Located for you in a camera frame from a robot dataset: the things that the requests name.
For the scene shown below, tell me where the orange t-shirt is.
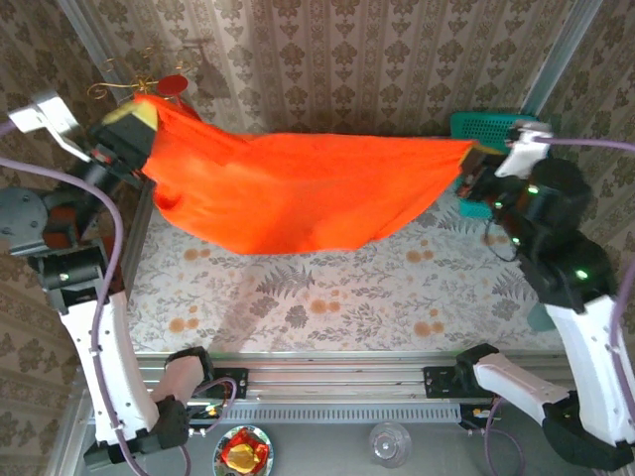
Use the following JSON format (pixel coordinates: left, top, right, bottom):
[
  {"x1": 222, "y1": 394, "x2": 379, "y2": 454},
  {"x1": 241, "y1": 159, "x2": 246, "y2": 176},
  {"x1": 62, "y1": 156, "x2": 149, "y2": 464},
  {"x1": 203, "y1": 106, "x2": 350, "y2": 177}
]
[{"x1": 141, "y1": 93, "x2": 477, "y2": 257}]

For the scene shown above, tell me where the teal plastic basket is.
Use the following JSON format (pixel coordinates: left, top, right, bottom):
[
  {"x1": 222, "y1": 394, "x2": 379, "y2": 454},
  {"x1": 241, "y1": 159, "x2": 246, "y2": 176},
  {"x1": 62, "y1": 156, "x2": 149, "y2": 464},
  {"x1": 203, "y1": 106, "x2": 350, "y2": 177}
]
[{"x1": 448, "y1": 111, "x2": 542, "y2": 219}]

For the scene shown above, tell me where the red and gold ornament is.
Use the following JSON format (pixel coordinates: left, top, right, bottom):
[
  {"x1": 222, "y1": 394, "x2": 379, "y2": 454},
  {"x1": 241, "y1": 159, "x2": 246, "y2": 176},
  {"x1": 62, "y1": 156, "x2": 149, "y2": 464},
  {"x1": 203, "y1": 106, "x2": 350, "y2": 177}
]
[{"x1": 87, "y1": 47, "x2": 192, "y2": 100}]

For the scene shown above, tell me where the red wine glass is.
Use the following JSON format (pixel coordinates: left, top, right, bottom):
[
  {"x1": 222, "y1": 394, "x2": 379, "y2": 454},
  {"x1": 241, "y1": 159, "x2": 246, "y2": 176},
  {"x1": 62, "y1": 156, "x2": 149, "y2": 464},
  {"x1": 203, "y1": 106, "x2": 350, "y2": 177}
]
[{"x1": 157, "y1": 73, "x2": 191, "y2": 98}]

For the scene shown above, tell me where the teal translucent plastic cup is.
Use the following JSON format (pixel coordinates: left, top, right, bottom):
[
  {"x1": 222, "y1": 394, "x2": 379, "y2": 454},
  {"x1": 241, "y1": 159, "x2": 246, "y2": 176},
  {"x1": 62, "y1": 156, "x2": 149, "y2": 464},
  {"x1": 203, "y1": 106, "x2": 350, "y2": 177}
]
[{"x1": 526, "y1": 301, "x2": 557, "y2": 332}]

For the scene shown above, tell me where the floral tablecloth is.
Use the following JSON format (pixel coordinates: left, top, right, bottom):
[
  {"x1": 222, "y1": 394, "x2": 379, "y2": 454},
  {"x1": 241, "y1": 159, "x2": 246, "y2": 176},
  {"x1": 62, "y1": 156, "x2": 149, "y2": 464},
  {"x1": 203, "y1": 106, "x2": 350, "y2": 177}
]
[{"x1": 126, "y1": 197, "x2": 567, "y2": 354}]

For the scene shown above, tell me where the black yellow power connector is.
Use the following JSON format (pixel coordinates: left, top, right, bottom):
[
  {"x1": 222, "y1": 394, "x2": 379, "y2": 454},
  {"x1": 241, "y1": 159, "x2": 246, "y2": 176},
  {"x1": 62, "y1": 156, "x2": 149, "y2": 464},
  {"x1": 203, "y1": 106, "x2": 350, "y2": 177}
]
[
  {"x1": 458, "y1": 404, "x2": 497, "y2": 437},
  {"x1": 186, "y1": 404, "x2": 234, "y2": 440}
]

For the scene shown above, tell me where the clear drinking glass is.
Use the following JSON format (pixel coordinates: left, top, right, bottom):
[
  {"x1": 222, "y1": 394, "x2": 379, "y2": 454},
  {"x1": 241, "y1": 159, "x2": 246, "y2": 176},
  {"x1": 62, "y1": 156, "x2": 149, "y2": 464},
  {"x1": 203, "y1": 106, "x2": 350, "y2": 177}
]
[{"x1": 367, "y1": 420, "x2": 413, "y2": 470}]

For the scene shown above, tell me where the small patterned plate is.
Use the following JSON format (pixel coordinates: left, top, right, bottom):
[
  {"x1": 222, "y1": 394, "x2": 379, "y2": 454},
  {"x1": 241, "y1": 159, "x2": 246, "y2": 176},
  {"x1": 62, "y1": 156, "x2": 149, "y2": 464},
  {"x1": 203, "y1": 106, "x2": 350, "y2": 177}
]
[{"x1": 212, "y1": 424, "x2": 274, "y2": 476}]

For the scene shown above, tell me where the red gold wrapped candy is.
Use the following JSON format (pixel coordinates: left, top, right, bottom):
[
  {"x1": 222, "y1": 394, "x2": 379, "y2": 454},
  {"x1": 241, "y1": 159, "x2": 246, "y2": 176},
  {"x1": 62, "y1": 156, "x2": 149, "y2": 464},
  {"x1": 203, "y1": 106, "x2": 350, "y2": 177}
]
[{"x1": 223, "y1": 428, "x2": 270, "y2": 472}]

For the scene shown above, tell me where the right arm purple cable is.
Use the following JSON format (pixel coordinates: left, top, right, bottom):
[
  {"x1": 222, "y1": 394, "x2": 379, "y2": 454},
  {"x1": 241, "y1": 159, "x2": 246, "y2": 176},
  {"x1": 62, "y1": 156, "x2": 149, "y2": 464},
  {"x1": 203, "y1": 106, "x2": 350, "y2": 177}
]
[{"x1": 483, "y1": 136, "x2": 635, "y2": 476}]

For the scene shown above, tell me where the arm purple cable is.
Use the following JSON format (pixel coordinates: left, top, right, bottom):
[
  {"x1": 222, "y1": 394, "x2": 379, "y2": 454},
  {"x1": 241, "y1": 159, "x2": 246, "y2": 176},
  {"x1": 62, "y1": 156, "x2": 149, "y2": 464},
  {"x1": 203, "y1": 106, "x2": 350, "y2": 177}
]
[
  {"x1": 483, "y1": 136, "x2": 635, "y2": 476},
  {"x1": 0, "y1": 118, "x2": 239, "y2": 476}
]

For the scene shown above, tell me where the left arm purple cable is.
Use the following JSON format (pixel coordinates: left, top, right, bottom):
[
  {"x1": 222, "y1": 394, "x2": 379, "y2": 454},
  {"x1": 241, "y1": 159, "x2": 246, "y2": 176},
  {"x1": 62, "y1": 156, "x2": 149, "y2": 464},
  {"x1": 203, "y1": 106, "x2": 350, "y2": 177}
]
[{"x1": 0, "y1": 118, "x2": 239, "y2": 476}]

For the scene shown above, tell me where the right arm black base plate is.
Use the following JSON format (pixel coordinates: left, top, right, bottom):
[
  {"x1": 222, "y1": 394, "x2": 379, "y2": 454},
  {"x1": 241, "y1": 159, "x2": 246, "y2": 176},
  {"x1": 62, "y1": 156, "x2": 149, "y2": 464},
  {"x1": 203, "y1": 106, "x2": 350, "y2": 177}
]
[{"x1": 422, "y1": 365, "x2": 477, "y2": 400}]

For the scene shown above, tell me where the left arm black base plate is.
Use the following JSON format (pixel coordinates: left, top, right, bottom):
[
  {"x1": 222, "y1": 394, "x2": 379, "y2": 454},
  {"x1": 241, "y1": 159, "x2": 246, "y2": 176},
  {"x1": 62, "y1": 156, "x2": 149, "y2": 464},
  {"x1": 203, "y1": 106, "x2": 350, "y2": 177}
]
[{"x1": 205, "y1": 366, "x2": 249, "y2": 401}]

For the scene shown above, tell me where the aluminium cage frame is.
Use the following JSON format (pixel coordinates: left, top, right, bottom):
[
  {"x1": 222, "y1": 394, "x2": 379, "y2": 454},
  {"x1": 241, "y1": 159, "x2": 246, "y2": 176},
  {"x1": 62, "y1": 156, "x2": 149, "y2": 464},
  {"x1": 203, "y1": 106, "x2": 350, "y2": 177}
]
[{"x1": 49, "y1": 0, "x2": 631, "y2": 476}]

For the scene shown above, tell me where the grey slotted cable duct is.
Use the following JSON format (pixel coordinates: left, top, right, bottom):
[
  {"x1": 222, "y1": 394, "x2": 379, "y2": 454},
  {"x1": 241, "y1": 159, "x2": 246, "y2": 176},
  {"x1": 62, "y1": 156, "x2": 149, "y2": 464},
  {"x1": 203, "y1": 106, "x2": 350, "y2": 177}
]
[{"x1": 188, "y1": 401, "x2": 465, "y2": 422}]

